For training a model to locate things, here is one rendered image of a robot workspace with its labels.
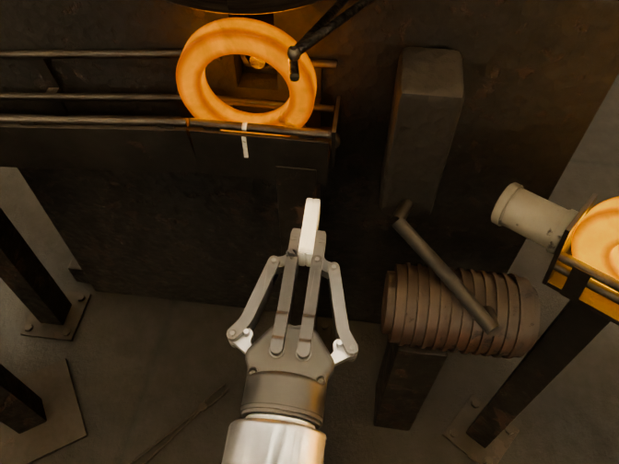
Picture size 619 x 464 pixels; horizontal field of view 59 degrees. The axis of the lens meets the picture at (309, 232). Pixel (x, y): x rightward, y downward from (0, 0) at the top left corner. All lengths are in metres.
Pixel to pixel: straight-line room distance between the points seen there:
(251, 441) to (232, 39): 0.45
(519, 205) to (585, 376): 0.79
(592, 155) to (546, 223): 1.20
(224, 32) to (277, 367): 0.39
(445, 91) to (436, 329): 0.34
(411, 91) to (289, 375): 0.36
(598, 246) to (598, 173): 1.16
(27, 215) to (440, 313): 1.26
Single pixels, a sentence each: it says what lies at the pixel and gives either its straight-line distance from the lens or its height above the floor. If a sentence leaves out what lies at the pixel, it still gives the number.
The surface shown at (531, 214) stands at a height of 0.69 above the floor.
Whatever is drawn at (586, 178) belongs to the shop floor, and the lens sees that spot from 1.83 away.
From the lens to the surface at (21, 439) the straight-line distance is 1.40.
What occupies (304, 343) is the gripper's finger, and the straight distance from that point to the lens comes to 0.51.
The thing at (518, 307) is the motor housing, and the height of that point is 0.53.
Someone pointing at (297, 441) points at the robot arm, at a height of 0.76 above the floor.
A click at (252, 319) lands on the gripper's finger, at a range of 0.53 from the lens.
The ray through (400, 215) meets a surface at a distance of 0.78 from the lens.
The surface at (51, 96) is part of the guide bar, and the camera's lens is 0.92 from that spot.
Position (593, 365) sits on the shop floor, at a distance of 1.48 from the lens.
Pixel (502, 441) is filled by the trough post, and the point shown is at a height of 0.01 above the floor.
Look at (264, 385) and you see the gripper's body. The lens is 0.49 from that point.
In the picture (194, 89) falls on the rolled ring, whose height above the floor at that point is 0.75.
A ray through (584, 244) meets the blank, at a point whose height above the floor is 0.69.
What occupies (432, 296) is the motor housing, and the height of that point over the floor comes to 0.53.
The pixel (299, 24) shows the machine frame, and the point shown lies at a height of 0.81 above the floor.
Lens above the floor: 1.22
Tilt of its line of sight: 54 degrees down
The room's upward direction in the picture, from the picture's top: straight up
